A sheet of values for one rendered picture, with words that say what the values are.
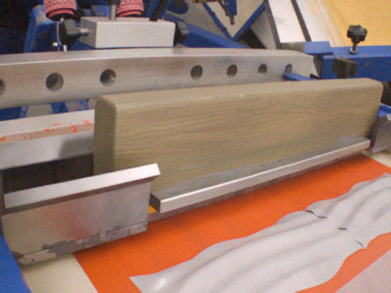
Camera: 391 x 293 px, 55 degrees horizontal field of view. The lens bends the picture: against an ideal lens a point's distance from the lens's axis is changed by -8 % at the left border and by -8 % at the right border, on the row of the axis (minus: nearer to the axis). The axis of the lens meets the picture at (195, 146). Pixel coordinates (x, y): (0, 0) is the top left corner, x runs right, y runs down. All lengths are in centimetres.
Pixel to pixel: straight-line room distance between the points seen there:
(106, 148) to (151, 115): 4
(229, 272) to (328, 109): 20
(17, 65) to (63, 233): 25
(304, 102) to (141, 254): 20
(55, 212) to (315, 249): 19
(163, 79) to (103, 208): 31
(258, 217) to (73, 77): 26
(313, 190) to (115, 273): 23
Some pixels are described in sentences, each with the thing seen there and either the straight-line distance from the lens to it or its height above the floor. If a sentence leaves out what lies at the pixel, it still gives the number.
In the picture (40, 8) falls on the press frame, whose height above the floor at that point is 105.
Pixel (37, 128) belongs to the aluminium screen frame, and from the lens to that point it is 40.
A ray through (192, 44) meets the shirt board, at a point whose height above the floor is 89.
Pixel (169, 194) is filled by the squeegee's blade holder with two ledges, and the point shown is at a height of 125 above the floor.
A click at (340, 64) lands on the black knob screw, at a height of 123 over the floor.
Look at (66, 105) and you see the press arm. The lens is 76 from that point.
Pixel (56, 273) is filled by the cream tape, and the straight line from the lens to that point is 27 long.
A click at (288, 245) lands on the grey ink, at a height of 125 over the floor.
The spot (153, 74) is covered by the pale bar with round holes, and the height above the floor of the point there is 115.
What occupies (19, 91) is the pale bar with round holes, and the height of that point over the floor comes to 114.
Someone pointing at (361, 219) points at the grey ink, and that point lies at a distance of 38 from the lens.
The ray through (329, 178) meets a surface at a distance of 46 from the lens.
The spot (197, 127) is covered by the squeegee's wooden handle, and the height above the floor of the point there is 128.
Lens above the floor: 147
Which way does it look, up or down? 44 degrees down
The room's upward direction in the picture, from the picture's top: 37 degrees clockwise
